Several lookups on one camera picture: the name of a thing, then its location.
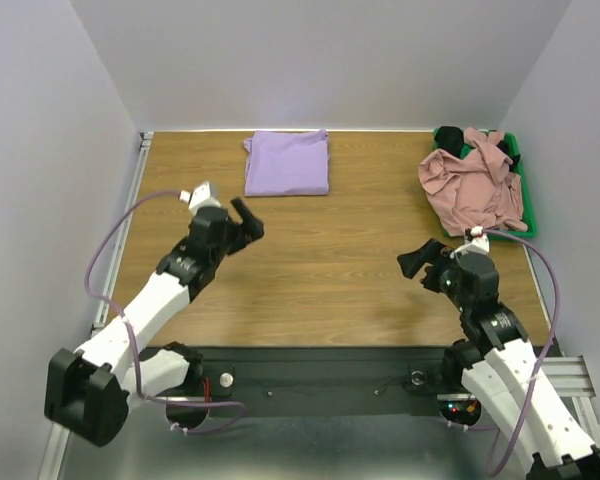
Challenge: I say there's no purple t-shirt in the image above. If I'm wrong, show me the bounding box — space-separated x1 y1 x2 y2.
243 130 330 197

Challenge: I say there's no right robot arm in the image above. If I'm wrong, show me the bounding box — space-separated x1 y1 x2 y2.
397 228 600 479

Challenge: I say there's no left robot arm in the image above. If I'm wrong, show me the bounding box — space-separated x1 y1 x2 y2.
44 197 264 447

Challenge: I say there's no pink t-shirt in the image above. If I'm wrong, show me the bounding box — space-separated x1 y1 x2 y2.
417 126 523 238

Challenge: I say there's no black t-shirt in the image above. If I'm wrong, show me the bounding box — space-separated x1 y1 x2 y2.
434 126 465 158

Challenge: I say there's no right electronics board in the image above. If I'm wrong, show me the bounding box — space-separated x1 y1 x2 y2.
438 398 482 426

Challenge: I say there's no green plastic bin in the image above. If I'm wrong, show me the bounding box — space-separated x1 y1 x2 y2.
431 127 539 243

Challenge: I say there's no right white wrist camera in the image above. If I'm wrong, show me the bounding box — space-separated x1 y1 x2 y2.
454 226 490 257

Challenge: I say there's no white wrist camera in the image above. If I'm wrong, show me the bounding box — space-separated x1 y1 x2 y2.
454 226 490 257
179 181 222 216

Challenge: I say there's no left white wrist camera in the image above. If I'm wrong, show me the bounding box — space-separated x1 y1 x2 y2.
179 181 222 216

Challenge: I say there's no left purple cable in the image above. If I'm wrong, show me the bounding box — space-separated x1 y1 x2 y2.
84 189 248 436

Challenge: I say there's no aluminium front rail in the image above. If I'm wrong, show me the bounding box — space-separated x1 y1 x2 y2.
542 356 596 398

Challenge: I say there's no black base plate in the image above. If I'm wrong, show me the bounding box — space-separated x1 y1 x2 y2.
144 345 501 419

